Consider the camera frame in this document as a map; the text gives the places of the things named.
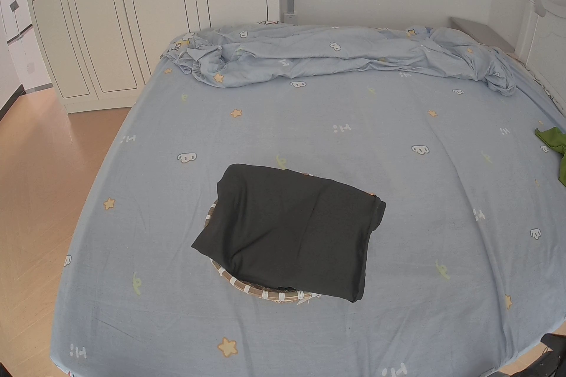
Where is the round woven basket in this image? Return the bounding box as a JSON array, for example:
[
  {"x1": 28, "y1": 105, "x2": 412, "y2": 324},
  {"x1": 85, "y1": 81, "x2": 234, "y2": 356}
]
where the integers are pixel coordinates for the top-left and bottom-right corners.
[{"x1": 204, "y1": 172, "x2": 376, "y2": 307}]

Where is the pale blue quilt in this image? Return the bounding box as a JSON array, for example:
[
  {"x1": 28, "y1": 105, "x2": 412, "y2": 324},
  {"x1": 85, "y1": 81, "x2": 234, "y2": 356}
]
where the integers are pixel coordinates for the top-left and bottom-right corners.
[{"x1": 160, "y1": 24, "x2": 518, "y2": 97}]

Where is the bed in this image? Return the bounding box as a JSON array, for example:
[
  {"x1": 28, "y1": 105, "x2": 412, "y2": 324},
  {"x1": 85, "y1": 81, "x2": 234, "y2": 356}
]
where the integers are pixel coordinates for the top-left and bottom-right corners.
[{"x1": 51, "y1": 0, "x2": 566, "y2": 377}]

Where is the black shirt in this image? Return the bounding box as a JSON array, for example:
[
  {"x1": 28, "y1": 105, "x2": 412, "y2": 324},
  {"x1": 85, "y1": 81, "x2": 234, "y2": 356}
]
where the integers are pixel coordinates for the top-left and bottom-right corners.
[{"x1": 191, "y1": 163, "x2": 386, "y2": 303}]

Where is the green garment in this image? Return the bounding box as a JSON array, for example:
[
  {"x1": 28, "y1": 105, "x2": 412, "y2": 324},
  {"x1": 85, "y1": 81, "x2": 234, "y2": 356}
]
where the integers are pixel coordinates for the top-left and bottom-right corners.
[{"x1": 534, "y1": 127, "x2": 566, "y2": 189}]

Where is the grey bedside table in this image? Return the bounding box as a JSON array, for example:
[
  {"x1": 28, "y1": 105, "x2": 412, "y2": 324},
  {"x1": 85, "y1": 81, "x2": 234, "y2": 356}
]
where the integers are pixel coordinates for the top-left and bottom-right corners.
[{"x1": 450, "y1": 16, "x2": 516, "y2": 55}]

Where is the white wardrobe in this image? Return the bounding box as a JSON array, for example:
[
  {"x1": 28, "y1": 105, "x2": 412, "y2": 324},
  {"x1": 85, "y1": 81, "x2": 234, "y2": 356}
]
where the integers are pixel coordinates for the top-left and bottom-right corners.
[{"x1": 22, "y1": 0, "x2": 281, "y2": 114}]

